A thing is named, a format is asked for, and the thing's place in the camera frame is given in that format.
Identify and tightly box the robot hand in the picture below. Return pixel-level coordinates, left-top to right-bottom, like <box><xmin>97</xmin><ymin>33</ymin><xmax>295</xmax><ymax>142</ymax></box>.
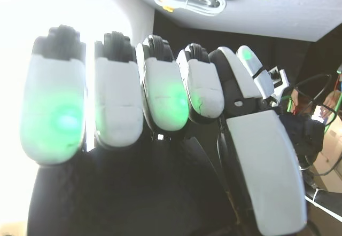
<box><xmin>20</xmin><ymin>24</ymin><xmax>308</xmax><ymax>236</ymax></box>

